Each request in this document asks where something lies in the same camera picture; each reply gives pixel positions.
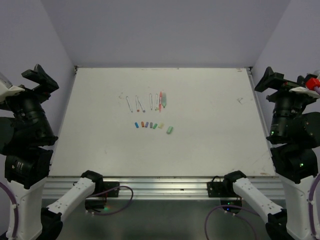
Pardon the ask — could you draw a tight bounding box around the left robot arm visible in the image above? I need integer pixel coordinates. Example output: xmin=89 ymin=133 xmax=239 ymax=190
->
xmin=0 ymin=64 xmax=104 ymax=240

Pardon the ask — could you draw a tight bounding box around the green highlighter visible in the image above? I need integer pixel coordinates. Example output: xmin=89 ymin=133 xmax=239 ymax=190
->
xmin=161 ymin=92 xmax=167 ymax=108

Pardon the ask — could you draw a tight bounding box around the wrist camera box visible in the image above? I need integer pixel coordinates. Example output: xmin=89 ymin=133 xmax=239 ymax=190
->
xmin=289 ymin=70 xmax=320 ymax=99
xmin=0 ymin=73 xmax=25 ymax=103

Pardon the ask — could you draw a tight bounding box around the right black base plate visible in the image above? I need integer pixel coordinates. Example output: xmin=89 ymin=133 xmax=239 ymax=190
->
xmin=206 ymin=175 xmax=243 ymax=214

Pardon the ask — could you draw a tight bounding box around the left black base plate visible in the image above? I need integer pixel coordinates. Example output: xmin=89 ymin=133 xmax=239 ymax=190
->
xmin=84 ymin=181 xmax=120 ymax=211

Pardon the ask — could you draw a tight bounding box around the pink capped pen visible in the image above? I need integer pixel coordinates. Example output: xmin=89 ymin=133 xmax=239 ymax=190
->
xmin=159 ymin=92 xmax=162 ymax=112

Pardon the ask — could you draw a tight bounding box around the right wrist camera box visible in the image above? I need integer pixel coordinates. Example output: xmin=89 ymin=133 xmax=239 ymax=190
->
xmin=289 ymin=70 xmax=320 ymax=99

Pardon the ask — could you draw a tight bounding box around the aluminium front rail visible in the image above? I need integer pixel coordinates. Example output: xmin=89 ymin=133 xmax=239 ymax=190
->
xmin=42 ymin=176 xmax=285 ymax=200

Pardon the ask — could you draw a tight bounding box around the blue capped white pen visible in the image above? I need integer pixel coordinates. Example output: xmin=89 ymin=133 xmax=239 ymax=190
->
xmin=126 ymin=96 xmax=133 ymax=113

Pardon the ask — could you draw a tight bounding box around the green capped white pen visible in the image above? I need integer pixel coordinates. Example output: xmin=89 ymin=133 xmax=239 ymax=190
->
xmin=154 ymin=93 xmax=159 ymax=111

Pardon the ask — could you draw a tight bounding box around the green highlighter cap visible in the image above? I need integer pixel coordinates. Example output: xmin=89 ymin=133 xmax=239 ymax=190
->
xmin=166 ymin=126 xmax=173 ymax=134

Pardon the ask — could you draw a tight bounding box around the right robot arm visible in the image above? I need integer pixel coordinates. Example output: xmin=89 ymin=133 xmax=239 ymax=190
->
xmin=222 ymin=67 xmax=320 ymax=240

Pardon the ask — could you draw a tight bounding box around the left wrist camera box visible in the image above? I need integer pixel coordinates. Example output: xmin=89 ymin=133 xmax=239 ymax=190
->
xmin=0 ymin=73 xmax=25 ymax=103

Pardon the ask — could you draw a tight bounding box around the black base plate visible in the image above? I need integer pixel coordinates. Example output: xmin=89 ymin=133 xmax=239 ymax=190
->
xmin=206 ymin=175 xmax=243 ymax=214
xmin=84 ymin=181 xmax=120 ymax=211

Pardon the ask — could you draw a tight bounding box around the purple capped white pen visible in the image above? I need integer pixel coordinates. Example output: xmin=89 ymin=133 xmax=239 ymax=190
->
xmin=136 ymin=96 xmax=146 ymax=113

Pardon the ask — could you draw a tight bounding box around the orange capped white pen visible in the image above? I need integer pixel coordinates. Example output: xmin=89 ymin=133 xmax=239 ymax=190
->
xmin=135 ymin=95 xmax=140 ymax=112

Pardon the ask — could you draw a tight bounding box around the grey capped white pen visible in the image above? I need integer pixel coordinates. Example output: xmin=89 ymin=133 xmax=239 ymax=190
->
xmin=149 ymin=93 xmax=154 ymax=111

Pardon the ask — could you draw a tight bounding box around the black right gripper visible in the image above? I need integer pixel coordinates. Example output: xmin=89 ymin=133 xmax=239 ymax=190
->
xmin=255 ymin=64 xmax=317 ymax=138

